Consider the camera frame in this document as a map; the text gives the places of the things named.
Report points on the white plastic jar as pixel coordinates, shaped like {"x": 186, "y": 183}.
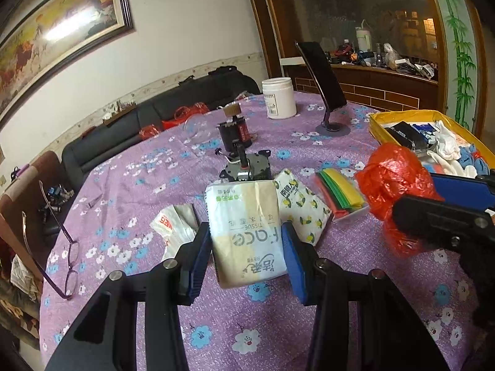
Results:
{"x": 279, "y": 98}

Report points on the red black servo motor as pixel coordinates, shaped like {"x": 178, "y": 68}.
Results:
{"x": 234, "y": 131}

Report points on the bamboo print panel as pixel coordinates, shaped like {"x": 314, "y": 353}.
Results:
{"x": 460, "y": 46}

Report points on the clear plastic bag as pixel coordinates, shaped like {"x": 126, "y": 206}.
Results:
{"x": 390, "y": 58}

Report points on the wooden chair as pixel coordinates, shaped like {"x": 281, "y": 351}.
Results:
{"x": 23, "y": 197}

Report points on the black sofa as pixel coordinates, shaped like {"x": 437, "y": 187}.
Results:
{"x": 162, "y": 104}

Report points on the grey phone stand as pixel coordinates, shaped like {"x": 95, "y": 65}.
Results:
{"x": 333, "y": 129}

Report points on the framed painting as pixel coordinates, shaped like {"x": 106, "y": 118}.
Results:
{"x": 58, "y": 27}

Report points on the long white box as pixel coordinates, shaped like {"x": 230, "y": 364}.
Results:
{"x": 292, "y": 61}

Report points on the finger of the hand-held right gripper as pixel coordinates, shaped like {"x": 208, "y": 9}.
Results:
{"x": 425, "y": 216}
{"x": 460, "y": 187}

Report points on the lemon print tissue pack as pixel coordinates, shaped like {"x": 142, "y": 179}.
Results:
{"x": 305, "y": 205}

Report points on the clear glass jar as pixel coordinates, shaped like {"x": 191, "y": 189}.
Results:
{"x": 195, "y": 125}

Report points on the wooden counter with clutter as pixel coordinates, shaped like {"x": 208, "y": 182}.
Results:
{"x": 386, "y": 89}

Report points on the zip bag of coloured sheets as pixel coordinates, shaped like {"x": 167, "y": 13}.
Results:
{"x": 340, "y": 193}

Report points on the black smartphone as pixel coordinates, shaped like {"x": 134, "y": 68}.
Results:
{"x": 323, "y": 75}

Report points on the purple floral tablecloth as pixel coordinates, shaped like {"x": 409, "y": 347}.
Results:
{"x": 135, "y": 185}

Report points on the white bottle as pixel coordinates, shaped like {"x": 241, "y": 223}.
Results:
{"x": 363, "y": 40}

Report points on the blue and white packet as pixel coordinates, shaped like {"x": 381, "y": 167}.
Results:
{"x": 423, "y": 129}

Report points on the eyeglasses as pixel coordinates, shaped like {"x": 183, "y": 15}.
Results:
{"x": 71, "y": 280}

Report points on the pile of dark small items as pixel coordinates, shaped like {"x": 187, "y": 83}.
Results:
{"x": 56, "y": 199}

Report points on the yellow cardboard box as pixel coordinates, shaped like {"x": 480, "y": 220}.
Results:
{"x": 406, "y": 115}

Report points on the black foil packet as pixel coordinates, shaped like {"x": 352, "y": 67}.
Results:
{"x": 404, "y": 133}

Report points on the white packet with red label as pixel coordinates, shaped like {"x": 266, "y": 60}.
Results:
{"x": 172, "y": 226}

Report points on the small wooden tray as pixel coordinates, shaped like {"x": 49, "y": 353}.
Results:
{"x": 120, "y": 114}

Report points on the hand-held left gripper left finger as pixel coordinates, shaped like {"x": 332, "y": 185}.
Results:
{"x": 199, "y": 257}

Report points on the beige tissue pack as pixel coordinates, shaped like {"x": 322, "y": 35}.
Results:
{"x": 247, "y": 232}

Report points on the white gloves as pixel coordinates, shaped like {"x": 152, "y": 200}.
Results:
{"x": 446, "y": 139}

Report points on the black motor with metal plate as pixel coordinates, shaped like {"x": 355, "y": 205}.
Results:
{"x": 243, "y": 168}

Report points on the pile of clothes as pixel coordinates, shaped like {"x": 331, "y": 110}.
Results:
{"x": 19, "y": 278}

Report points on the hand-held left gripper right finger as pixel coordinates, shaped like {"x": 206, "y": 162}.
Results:
{"x": 294, "y": 262}

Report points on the wood framed glass partition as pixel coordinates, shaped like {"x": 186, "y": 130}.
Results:
{"x": 263, "y": 15}

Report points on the red plastic bag with towel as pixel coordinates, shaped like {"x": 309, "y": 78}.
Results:
{"x": 390, "y": 177}

